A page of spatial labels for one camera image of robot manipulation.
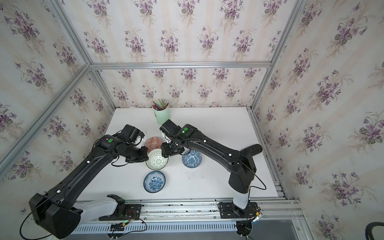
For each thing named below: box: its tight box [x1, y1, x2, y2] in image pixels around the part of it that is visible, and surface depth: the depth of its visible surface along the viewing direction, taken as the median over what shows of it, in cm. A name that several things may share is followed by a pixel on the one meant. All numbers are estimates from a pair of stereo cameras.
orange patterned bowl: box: [144, 137, 163, 154], surface depth 98 cm
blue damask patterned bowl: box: [182, 150, 202, 169], surface depth 92 cm
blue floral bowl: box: [143, 171, 166, 194], surface depth 83 cm
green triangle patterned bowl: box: [145, 148, 169, 171], surface depth 79 cm
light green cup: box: [153, 106, 170, 125], surface depth 106 cm
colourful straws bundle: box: [152, 98, 169, 111], surface depth 106 cm
